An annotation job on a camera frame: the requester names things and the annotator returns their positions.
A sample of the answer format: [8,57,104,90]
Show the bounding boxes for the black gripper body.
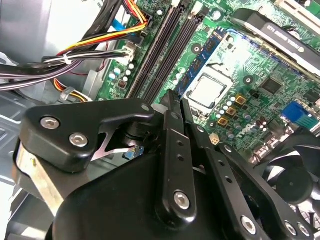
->
[51,152,241,240]

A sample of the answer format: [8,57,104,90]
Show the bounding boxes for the black gripper left finger wide plate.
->
[9,89,198,227]

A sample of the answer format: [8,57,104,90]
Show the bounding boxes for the black gripper right finger link bars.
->
[180,98,315,240]

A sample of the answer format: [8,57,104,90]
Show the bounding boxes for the RAM stick with black chips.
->
[174,27,230,100]

